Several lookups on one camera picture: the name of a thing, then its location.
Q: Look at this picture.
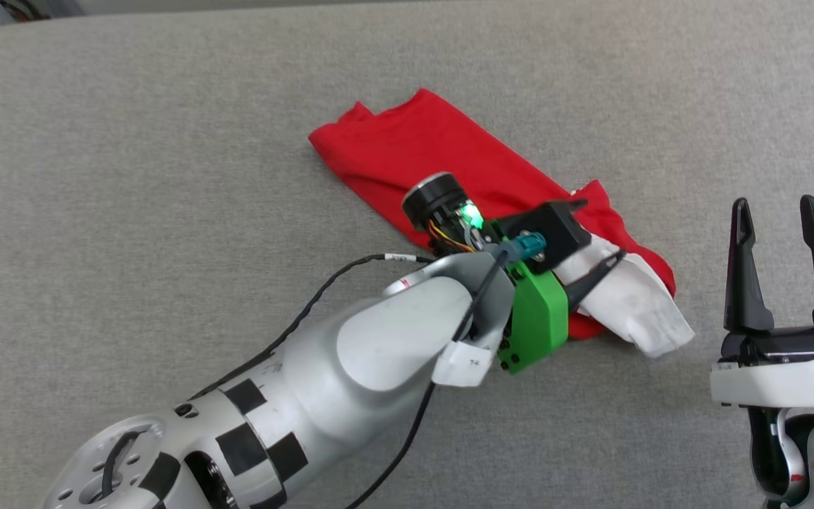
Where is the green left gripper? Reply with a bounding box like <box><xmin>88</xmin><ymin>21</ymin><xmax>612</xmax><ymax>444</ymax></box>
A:
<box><xmin>485</xmin><ymin>199</ymin><xmax>627</xmax><ymax>375</ymax></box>

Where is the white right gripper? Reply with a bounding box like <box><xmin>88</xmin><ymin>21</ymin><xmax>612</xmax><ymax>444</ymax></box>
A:
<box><xmin>709</xmin><ymin>194</ymin><xmax>814</xmax><ymax>411</ymax></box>

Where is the red white basketball jersey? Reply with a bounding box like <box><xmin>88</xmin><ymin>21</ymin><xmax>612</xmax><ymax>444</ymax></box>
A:
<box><xmin>308</xmin><ymin>88</ymin><xmax>696</xmax><ymax>358</ymax></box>

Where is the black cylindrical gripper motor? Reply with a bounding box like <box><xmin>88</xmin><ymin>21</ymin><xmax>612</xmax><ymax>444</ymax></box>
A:
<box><xmin>401</xmin><ymin>172</ymin><xmax>470</xmax><ymax>233</ymax></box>

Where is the grey fabric sofa cushion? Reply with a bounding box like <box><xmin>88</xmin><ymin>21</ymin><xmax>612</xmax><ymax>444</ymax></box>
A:
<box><xmin>0</xmin><ymin>0</ymin><xmax>814</xmax><ymax>509</ymax></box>

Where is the black cable with teal plug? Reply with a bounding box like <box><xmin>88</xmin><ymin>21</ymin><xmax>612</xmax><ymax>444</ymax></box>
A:
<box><xmin>343</xmin><ymin>233</ymin><xmax>548</xmax><ymax>509</ymax></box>

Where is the white cable tag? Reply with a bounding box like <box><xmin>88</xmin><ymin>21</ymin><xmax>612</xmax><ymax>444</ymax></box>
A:
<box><xmin>432</xmin><ymin>339</ymin><xmax>501</xmax><ymax>388</ymax></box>

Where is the thin black cable white label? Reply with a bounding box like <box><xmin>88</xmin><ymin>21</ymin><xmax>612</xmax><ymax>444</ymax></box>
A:
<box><xmin>191</xmin><ymin>252</ymin><xmax>440</xmax><ymax>400</ymax></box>

